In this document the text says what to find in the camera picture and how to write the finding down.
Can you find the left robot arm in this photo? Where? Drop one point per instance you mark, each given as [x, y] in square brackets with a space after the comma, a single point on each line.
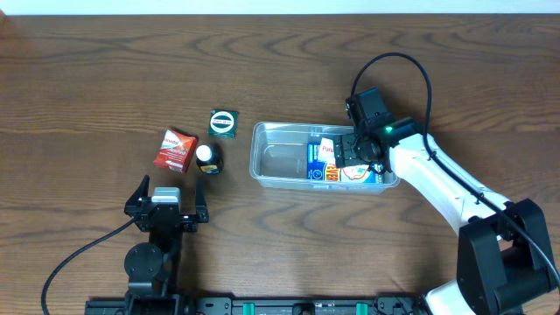
[153, 266]

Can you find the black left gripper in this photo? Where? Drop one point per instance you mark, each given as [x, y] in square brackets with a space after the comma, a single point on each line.
[165, 217]

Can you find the blue Kool Fever box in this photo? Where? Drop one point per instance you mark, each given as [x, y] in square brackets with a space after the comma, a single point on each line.
[326, 171]

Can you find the white Panadol box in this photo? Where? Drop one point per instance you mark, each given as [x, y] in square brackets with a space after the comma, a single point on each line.
[326, 151]

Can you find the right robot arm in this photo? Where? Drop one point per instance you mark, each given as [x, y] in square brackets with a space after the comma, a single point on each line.
[504, 258]

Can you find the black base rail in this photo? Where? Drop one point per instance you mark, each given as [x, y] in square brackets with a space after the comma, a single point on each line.
[262, 306]

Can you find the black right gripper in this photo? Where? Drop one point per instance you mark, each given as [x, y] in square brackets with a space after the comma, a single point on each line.
[346, 150]

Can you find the green Zam-Buk box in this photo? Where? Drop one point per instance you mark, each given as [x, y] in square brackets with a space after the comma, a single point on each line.
[223, 123]

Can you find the dark Woods syrup bottle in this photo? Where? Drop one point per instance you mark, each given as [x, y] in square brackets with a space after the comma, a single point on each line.
[208, 159]

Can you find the red Panadol ActiFast box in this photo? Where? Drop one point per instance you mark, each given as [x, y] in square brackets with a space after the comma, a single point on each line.
[176, 151]

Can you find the clear plastic container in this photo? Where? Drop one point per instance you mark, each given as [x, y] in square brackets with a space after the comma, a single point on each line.
[300, 157]

